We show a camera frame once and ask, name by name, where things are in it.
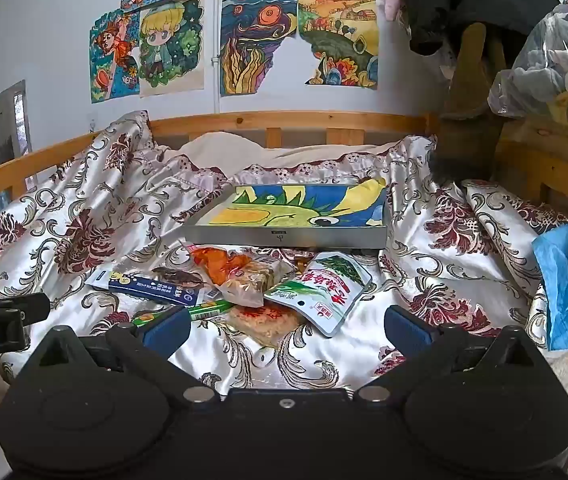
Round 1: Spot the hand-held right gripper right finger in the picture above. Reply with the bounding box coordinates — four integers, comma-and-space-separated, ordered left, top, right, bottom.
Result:
355, 304, 548, 406

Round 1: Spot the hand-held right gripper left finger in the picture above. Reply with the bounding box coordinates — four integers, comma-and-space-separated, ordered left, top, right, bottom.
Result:
28, 304, 216, 406

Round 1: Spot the green stick snack packet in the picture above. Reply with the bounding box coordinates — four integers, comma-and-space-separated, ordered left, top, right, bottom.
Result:
131, 299, 235, 327

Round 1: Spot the dark brown snack packet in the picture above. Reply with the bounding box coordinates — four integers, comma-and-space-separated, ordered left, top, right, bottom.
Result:
151, 266, 205, 287

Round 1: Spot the blue and white snack packet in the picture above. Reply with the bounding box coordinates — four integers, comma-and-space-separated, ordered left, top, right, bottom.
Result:
85, 267, 205, 307

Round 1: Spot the green and white snack pouch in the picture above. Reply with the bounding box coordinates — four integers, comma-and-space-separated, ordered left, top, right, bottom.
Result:
263, 251, 373, 337

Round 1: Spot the orange-red cracker packet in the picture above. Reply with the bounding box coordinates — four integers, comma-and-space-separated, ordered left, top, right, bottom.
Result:
225, 304, 301, 349

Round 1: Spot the grey tray with drawing lining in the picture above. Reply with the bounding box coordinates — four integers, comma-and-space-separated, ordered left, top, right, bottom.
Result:
179, 176, 391, 251

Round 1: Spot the cream bed sheet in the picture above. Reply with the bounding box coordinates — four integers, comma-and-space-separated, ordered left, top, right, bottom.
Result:
164, 131, 405, 172

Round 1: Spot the brown garment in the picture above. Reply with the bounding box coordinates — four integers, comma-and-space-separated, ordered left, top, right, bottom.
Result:
429, 21, 508, 184

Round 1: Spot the orange-haired girl drawing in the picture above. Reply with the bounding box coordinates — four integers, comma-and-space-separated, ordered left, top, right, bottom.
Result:
88, 9, 141, 105

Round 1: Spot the blonde cartoon child drawing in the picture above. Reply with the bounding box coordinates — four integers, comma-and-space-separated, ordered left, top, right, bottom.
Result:
138, 0, 207, 99

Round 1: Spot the seaweed and swirl drawing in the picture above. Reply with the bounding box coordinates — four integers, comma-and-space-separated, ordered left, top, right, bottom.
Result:
219, 0, 299, 97

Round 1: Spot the landscape and fish drawing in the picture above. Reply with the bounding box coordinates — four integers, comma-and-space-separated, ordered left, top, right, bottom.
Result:
297, 0, 381, 91

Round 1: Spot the clear plastic bag of clothes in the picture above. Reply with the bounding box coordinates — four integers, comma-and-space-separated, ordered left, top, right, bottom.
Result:
487, 0, 568, 127

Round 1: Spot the wooden bed frame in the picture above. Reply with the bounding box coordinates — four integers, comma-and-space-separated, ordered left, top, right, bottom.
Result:
0, 111, 568, 247

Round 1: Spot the white wall pipe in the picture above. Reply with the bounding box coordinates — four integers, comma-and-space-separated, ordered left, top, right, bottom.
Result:
213, 0, 221, 113

